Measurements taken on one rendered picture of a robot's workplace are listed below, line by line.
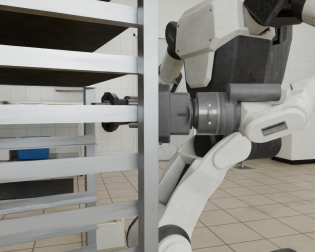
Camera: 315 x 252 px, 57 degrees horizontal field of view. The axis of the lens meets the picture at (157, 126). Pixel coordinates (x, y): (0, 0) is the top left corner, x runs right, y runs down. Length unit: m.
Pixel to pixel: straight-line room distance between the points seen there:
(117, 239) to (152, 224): 1.44
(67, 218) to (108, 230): 1.43
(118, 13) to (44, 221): 0.38
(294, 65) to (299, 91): 5.65
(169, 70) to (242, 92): 0.68
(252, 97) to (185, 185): 0.34
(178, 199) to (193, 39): 0.45
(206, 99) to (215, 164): 0.29
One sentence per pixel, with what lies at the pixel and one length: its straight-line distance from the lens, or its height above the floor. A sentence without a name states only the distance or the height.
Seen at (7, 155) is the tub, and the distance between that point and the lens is 4.12.
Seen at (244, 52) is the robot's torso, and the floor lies 1.03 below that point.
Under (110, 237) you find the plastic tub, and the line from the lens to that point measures 1.99.
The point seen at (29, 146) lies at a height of 0.77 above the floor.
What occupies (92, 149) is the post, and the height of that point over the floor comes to 0.75.
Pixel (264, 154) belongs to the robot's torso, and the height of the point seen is 0.73.
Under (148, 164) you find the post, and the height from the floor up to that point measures 0.78.
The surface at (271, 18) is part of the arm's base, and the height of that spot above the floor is 1.09.
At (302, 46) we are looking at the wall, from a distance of 6.40.
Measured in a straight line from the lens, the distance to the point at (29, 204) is 0.97.
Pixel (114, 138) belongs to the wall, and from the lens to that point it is 4.71.
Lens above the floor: 0.88
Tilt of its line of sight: 3 degrees down
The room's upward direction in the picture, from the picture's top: straight up
